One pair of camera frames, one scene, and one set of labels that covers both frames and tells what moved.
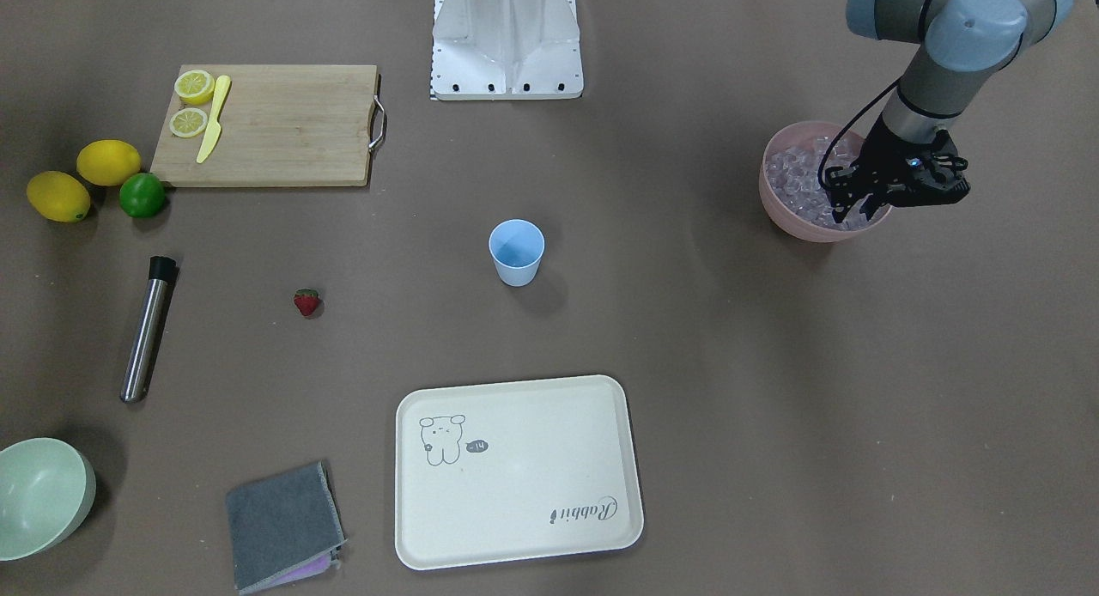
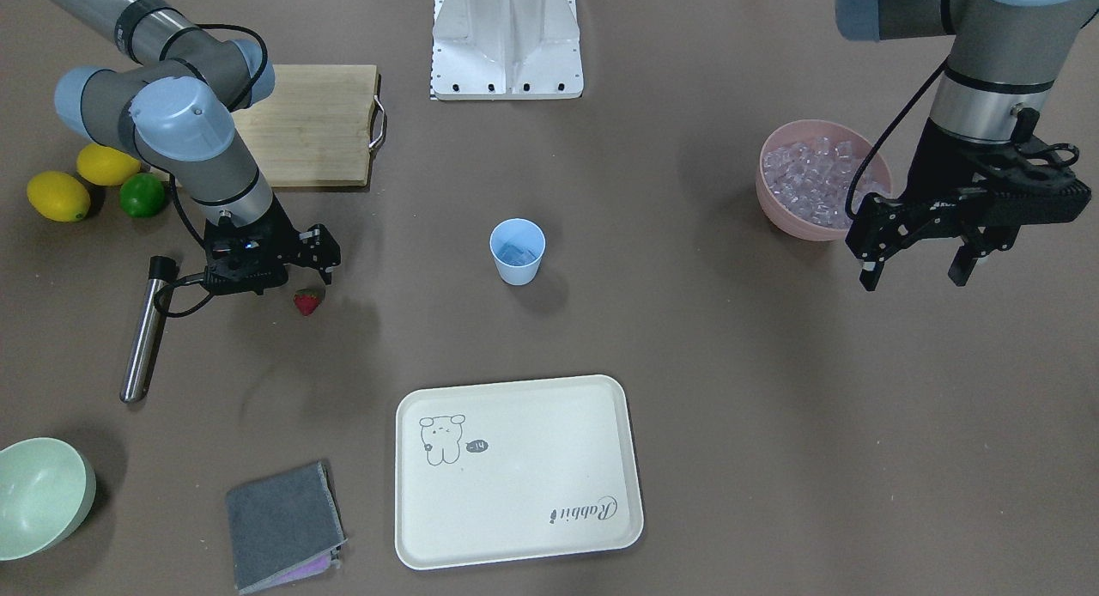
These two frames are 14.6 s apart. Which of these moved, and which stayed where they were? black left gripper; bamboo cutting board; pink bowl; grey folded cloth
Moved: black left gripper
Stayed: pink bowl; grey folded cloth; bamboo cutting board
